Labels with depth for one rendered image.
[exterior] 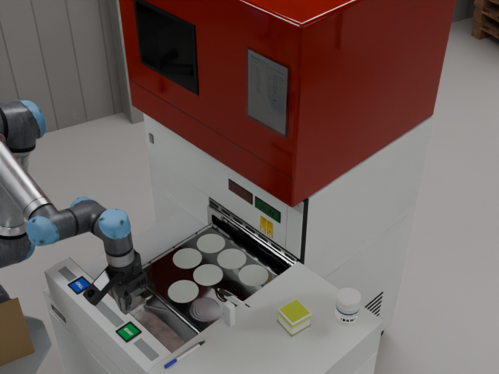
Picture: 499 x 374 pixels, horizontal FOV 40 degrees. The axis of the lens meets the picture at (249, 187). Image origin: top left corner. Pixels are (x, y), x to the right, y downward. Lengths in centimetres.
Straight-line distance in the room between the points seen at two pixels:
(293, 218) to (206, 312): 41
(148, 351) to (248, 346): 29
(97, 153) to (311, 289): 255
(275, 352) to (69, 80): 298
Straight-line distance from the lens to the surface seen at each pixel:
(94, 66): 461
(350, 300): 203
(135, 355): 204
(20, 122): 203
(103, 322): 213
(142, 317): 223
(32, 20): 438
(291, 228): 220
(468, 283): 368
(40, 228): 175
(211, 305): 222
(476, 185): 432
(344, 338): 206
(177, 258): 237
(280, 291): 217
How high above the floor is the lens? 256
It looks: 39 degrees down
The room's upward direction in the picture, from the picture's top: straight up
